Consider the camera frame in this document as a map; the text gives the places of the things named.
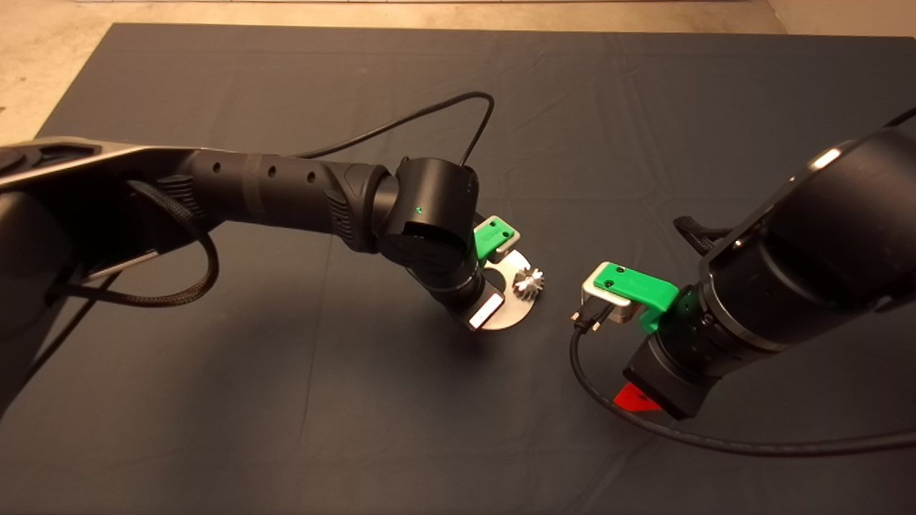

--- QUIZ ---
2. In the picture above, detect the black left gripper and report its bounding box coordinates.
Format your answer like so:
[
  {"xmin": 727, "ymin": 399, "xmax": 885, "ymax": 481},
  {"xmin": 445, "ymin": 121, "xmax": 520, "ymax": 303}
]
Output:
[{"xmin": 427, "ymin": 261, "xmax": 506, "ymax": 332}]

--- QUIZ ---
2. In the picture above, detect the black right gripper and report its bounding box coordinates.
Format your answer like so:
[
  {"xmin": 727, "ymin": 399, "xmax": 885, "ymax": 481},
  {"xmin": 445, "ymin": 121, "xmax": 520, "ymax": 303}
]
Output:
[{"xmin": 613, "ymin": 325, "xmax": 716, "ymax": 421}]

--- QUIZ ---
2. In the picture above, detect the steel planetary gear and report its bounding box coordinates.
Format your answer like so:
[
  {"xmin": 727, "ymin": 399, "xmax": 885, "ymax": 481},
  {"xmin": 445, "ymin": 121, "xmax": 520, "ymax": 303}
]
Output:
[{"xmin": 512, "ymin": 265, "xmax": 546, "ymax": 301}]

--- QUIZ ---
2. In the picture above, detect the round metal carrier plate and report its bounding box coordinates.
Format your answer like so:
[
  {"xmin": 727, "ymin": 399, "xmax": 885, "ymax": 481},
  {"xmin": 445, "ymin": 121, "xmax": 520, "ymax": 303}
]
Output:
[{"xmin": 478, "ymin": 246, "xmax": 537, "ymax": 332}]

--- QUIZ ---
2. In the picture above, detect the dark grey table cloth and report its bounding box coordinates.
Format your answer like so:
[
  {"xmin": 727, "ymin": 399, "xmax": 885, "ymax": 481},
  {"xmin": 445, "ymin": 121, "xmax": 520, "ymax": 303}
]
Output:
[{"xmin": 0, "ymin": 23, "xmax": 916, "ymax": 515}]

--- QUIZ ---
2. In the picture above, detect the left green camera mount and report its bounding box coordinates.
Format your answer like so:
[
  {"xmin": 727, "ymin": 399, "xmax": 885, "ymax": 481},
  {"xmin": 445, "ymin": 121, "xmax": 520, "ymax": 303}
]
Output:
[{"xmin": 474, "ymin": 217, "xmax": 520, "ymax": 263}]

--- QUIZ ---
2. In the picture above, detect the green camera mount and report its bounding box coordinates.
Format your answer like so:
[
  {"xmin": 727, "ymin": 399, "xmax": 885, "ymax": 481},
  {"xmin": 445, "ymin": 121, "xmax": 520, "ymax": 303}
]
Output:
[
  {"xmin": 595, "ymin": 262, "xmax": 680, "ymax": 334},
  {"xmin": 474, "ymin": 217, "xmax": 520, "ymax": 263}
]

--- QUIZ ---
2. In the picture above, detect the left silver camera box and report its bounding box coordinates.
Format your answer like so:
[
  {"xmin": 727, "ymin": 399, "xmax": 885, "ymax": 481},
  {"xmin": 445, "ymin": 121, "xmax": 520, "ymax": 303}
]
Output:
[{"xmin": 490, "ymin": 217, "xmax": 522, "ymax": 260}]

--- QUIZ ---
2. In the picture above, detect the silver camera box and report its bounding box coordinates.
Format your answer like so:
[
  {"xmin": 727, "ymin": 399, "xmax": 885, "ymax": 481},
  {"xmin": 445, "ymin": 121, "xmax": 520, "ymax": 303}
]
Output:
[
  {"xmin": 580, "ymin": 275, "xmax": 638, "ymax": 325},
  {"xmin": 490, "ymin": 217, "xmax": 522, "ymax": 260}
]

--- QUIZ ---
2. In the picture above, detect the right silver camera box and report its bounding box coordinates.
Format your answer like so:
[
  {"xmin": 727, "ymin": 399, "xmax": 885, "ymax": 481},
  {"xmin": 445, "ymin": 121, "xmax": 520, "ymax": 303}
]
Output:
[{"xmin": 580, "ymin": 275, "xmax": 638, "ymax": 325}]

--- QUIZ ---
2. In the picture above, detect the right green camera mount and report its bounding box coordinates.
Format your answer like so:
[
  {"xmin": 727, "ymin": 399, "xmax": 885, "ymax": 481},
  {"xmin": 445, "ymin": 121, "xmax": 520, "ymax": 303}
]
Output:
[{"xmin": 595, "ymin": 262, "xmax": 680, "ymax": 334}]

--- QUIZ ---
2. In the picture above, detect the right black camera cable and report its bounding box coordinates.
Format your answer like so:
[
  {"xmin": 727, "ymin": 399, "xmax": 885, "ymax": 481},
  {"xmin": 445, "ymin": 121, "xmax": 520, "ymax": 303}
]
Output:
[{"xmin": 570, "ymin": 106, "xmax": 916, "ymax": 458}]

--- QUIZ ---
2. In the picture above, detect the black camera cable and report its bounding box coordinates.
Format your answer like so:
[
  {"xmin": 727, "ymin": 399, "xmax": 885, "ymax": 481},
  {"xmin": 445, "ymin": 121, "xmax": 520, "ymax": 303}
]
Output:
[
  {"xmin": 292, "ymin": 91, "xmax": 496, "ymax": 167},
  {"xmin": 570, "ymin": 106, "xmax": 916, "ymax": 458}
]

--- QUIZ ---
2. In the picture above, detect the left black camera cable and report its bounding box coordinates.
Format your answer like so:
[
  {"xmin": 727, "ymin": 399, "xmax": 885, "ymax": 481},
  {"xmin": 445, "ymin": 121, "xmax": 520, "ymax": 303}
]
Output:
[{"xmin": 292, "ymin": 91, "xmax": 496, "ymax": 167}]

